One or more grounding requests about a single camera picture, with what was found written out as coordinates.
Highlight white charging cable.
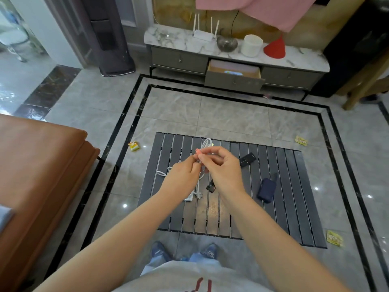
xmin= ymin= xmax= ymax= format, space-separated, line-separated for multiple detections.
xmin=156 ymin=137 xmax=214 ymax=202

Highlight person's blue shoe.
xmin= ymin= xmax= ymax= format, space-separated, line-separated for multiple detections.
xmin=200 ymin=243 xmax=219 ymax=259
xmin=151 ymin=241 xmax=172 ymax=262

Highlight white round container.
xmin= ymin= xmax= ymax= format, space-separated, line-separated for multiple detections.
xmin=241 ymin=34 xmax=264 ymax=57

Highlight person's right hand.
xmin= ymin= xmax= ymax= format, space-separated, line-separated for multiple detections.
xmin=195 ymin=146 xmax=246 ymax=200

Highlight person's blue jeans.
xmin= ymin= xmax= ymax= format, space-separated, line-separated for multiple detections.
xmin=139 ymin=252 xmax=221 ymax=277

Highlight navy blue pouch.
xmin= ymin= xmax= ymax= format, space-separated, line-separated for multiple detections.
xmin=257 ymin=178 xmax=277 ymax=204

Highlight white router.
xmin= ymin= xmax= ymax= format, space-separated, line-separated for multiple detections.
xmin=192 ymin=13 xmax=220 ymax=42

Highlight brown leather sofa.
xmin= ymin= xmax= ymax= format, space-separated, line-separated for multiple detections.
xmin=0 ymin=114 xmax=101 ymax=292

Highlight clear glass chair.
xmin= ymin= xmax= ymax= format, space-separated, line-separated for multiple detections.
xmin=0 ymin=0 xmax=47 ymax=63

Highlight pink cloth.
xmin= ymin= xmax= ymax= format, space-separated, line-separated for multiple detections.
xmin=195 ymin=0 xmax=319 ymax=33

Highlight wooden chair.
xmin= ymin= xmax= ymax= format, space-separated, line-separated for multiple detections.
xmin=336 ymin=48 xmax=389 ymax=111

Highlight black slatted low table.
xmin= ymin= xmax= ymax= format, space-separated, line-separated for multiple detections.
xmin=137 ymin=132 xmax=327 ymax=249

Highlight person's right forearm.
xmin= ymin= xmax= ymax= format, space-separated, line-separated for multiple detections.
xmin=218 ymin=188 xmax=354 ymax=292

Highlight grey glass bowl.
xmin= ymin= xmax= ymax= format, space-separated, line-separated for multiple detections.
xmin=216 ymin=35 xmax=239 ymax=53

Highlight grey cushion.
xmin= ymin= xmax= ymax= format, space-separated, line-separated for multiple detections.
xmin=0 ymin=205 xmax=15 ymax=233

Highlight open grey drawer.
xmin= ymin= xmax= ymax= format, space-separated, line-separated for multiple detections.
xmin=204 ymin=59 xmax=265 ymax=94

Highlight person's grey shirt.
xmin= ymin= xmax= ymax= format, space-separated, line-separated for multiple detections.
xmin=112 ymin=260 xmax=275 ymax=292

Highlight red funnel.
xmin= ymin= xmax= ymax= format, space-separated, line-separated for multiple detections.
xmin=263 ymin=34 xmax=286 ymax=59

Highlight black remote control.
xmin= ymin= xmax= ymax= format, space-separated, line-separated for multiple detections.
xmin=239 ymin=152 xmax=257 ymax=167

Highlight grey marble-top cabinet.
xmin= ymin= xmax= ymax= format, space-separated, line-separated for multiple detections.
xmin=143 ymin=24 xmax=330 ymax=95

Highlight dark tower air conditioner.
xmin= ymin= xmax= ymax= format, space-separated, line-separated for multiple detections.
xmin=79 ymin=0 xmax=136 ymax=77

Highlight person's left forearm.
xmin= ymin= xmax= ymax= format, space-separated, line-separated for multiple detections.
xmin=33 ymin=188 xmax=183 ymax=292

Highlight person's left hand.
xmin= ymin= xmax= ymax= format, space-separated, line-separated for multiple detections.
xmin=160 ymin=155 xmax=202 ymax=202

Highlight black cabinet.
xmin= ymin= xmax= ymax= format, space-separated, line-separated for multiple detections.
xmin=310 ymin=0 xmax=389 ymax=98

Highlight person's right blue shoe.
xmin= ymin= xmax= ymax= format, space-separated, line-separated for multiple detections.
xmin=200 ymin=243 xmax=219 ymax=259

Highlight person's left blue shoe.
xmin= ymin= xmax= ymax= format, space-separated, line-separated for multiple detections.
xmin=151 ymin=241 xmax=172 ymax=262

